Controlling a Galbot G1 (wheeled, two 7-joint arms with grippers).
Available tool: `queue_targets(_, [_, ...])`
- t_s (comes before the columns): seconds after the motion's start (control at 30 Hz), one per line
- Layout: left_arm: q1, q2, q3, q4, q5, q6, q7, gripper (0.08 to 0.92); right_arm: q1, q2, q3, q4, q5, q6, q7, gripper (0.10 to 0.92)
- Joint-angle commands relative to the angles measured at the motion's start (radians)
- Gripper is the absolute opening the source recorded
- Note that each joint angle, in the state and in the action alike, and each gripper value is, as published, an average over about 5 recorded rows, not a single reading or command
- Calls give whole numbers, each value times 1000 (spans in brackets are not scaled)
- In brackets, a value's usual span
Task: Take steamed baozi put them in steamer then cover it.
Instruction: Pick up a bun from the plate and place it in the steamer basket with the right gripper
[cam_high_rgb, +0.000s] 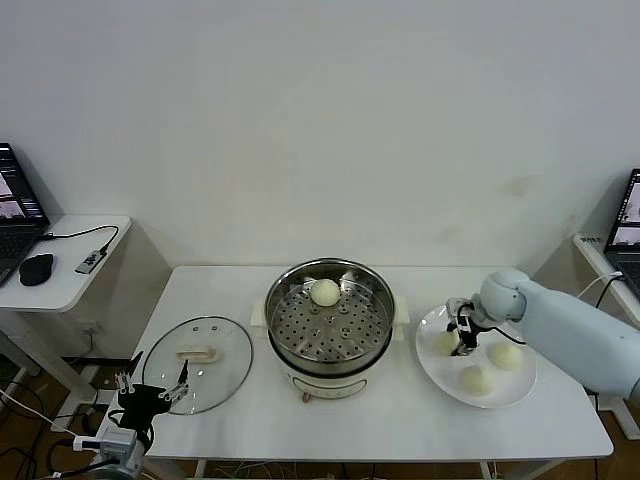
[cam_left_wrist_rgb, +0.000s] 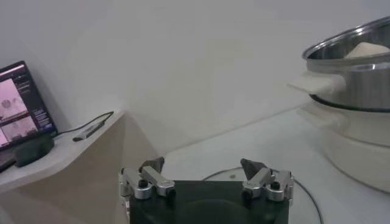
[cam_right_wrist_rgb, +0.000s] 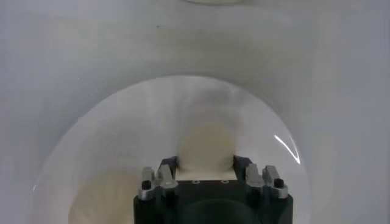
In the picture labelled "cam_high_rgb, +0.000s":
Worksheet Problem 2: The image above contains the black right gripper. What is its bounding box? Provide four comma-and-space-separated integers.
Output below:
445, 308, 479, 358

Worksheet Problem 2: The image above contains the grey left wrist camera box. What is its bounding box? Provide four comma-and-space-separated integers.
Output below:
99, 432, 139, 461

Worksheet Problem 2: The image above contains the white round plate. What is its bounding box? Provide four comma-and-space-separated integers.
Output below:
414, 302, 540, 410

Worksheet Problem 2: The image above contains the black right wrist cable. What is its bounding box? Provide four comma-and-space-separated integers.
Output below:
492, 327, 527, 345

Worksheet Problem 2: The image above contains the grey usb hub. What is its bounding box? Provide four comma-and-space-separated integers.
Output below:
75, 252, 105, 275

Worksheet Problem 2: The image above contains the black computer mouse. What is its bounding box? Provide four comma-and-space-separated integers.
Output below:
18, 253, 55, 287

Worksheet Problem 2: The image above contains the white floor cable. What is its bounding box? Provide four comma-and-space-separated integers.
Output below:
0, 387, 56, 427

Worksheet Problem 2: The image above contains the white charger cable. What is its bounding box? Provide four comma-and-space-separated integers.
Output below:
569, 272, 624, 309

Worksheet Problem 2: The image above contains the perforated steel steamer basket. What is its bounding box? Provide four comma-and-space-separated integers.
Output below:
249, 257, 410, 369

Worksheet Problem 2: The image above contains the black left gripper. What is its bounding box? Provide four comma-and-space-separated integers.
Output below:
113, 351, 193, 429

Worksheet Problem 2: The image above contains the black usb hub cable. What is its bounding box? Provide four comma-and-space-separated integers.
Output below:
39, 225, 120, 256

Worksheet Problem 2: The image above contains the black open laptop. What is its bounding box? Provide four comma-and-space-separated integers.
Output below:
603, 168, 640, 296
0, 143, 51, 289

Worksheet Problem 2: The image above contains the glass lid with cream handle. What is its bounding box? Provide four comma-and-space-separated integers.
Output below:
142, 315, 255, 415

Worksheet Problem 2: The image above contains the cream electric cooking pot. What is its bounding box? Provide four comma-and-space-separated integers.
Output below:
252, 319, 407, 404

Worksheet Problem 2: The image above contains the black floor cable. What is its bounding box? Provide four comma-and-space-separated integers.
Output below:
0, 380, 51, 454

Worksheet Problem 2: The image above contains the black power cable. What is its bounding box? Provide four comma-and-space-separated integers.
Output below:
596, 274, 625, 307

